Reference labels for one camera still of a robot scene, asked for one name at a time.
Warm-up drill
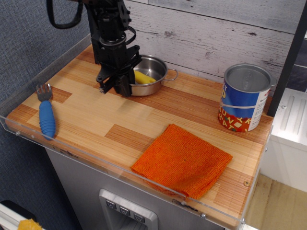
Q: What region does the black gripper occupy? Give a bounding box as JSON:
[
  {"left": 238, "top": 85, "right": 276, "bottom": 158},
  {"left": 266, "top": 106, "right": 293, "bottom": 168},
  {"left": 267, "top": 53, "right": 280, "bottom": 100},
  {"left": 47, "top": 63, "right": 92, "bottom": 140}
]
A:
[{"left": 92, "top": 36, "right": 142, "bottom": 97}]

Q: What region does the white yellow plastic knife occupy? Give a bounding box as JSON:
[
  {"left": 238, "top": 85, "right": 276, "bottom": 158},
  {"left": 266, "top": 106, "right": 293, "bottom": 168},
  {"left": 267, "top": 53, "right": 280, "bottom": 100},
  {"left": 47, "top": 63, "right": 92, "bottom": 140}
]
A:
[{"left": 134, "top": 71, "right": 156, "bottom": 84}]

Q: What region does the stainless steel pot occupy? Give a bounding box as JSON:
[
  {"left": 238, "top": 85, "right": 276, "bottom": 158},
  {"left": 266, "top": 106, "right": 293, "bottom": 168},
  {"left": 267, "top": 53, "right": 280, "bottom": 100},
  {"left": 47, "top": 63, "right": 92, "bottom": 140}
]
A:
[{"left": 131, "top": 55, "right": 178, "bottom": 96}]

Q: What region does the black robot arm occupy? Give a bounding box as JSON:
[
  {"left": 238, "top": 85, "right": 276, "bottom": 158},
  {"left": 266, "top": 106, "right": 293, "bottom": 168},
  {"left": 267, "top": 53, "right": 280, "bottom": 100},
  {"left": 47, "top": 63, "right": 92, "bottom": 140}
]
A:
[{"left": 47, "top": 0, "right": 142, "bottom": 97}]

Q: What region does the clear acrylic table guard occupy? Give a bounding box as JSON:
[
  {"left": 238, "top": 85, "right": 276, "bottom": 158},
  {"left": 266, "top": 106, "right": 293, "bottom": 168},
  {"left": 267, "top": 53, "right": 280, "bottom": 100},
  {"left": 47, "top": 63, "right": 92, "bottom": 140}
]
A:
[{"left": 1, "top": 47, "right": 273, "bottom": 230}]

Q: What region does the orange knitted cloth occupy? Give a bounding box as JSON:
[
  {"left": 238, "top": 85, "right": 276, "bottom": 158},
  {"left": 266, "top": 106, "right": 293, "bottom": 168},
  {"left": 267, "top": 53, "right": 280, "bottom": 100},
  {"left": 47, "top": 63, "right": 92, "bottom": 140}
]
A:
[{"left": 131, "top": 124, "right": 232, "bottom": 199}]

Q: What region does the blue soup can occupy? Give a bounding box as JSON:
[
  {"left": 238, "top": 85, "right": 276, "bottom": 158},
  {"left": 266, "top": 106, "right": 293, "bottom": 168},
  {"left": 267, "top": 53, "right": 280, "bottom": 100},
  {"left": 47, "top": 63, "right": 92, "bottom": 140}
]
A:
[{"left": 218, "top": 64, "right": 277, "bottom": 132}]

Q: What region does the grey toy fridge cabinet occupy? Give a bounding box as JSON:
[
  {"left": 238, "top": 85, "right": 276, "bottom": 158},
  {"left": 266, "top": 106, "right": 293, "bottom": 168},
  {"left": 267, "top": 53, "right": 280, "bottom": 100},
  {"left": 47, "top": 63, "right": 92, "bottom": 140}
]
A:
[{"left": 47, "top": 149, "right": 223, "bottom": 230}]

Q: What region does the white toy appliance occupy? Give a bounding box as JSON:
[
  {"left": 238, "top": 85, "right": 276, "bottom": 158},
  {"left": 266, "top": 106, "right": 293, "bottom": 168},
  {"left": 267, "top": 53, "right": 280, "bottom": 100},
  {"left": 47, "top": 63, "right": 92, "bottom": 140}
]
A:
[{"left": 260, "top": 88, "right": 307, "bottom": 192}]

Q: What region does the blue handled fork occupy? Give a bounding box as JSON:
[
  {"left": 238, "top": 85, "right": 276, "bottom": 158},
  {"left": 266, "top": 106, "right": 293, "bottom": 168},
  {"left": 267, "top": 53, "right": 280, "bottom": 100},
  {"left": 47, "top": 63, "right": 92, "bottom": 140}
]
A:
[{"left": 36, "top": 83, "right": 56, "bottom": 140}]

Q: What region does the black right post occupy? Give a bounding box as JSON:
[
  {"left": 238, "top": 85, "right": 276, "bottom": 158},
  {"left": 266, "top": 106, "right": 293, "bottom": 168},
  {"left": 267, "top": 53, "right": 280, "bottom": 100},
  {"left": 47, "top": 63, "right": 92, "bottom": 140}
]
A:
[{"left": 267, "top": 2, "right": 307, "bottom": 117}]

